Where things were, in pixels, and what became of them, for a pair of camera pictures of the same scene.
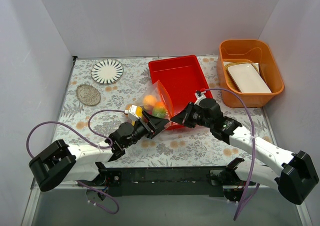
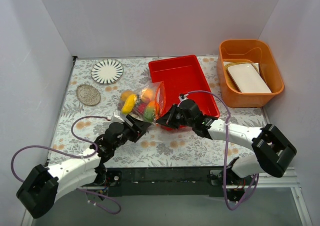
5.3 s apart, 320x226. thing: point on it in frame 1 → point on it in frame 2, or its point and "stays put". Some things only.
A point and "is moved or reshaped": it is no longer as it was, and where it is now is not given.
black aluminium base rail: (187, 181) stays put
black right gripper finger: (183, 117) → (167, 119)
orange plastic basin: (247, 76) stays put
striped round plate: (107, 71) stays put
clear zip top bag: (155, 101) is moved or reshaped
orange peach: (149, 102) → (148, 94)
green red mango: (159, 109) is moved or reshaped
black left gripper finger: (156, 123) → (137, 128)
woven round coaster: (88, 94) stays put
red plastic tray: (182, 77) stays put
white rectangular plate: (248, 79) stays put
